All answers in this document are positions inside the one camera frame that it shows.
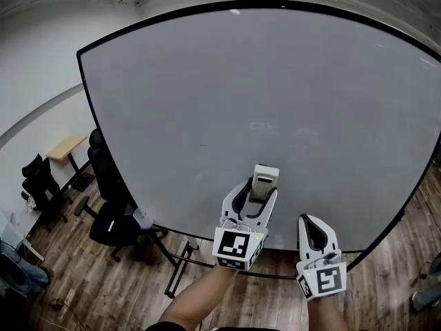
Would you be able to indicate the small black office chair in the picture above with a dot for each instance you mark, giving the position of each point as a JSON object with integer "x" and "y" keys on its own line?
{"x": 41, "y": 181}

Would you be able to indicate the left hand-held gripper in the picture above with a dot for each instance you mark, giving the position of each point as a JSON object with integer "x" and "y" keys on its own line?
{"x": 234, "y": 247}

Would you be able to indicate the tall black office chair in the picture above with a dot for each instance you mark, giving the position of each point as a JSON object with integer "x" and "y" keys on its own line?
{"x": 110, "y": 226}

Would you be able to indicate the person's black shorts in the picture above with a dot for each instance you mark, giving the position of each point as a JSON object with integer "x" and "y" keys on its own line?
{"x": 165, "y": 328}

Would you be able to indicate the white cloth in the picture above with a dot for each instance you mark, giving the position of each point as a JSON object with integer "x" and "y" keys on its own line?
{"x": 31, "y": 203}

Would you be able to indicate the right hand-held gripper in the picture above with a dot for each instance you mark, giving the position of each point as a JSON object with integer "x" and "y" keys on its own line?
{"x": 325, "y": 278}

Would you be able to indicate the black-framed whiteboard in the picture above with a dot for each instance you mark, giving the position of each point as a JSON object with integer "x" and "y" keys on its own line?
{"x": 241, "y": 98}

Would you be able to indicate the white covered table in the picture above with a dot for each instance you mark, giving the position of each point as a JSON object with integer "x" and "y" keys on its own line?
{"x": 13, "y": 229}

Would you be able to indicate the small wooden side table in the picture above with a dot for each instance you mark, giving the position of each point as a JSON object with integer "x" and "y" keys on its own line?
{"x": 65, "y": 147}

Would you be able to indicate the person's left forearm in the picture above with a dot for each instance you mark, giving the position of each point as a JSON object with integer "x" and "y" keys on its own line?
{"x": 196, "y": 302}

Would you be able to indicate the beige whiteboard eraser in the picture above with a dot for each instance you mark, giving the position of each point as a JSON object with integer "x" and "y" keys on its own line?
{"x": 264, "y": 181}

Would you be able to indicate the person's right forearm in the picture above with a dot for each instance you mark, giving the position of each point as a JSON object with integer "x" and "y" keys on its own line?
{"x": 327, "y": 316}

